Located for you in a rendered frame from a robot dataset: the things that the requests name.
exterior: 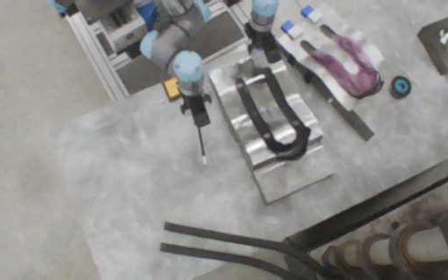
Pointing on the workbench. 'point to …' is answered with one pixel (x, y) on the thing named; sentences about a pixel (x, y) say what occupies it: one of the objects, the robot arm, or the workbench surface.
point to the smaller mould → (445, 45)
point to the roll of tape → (400, 87)
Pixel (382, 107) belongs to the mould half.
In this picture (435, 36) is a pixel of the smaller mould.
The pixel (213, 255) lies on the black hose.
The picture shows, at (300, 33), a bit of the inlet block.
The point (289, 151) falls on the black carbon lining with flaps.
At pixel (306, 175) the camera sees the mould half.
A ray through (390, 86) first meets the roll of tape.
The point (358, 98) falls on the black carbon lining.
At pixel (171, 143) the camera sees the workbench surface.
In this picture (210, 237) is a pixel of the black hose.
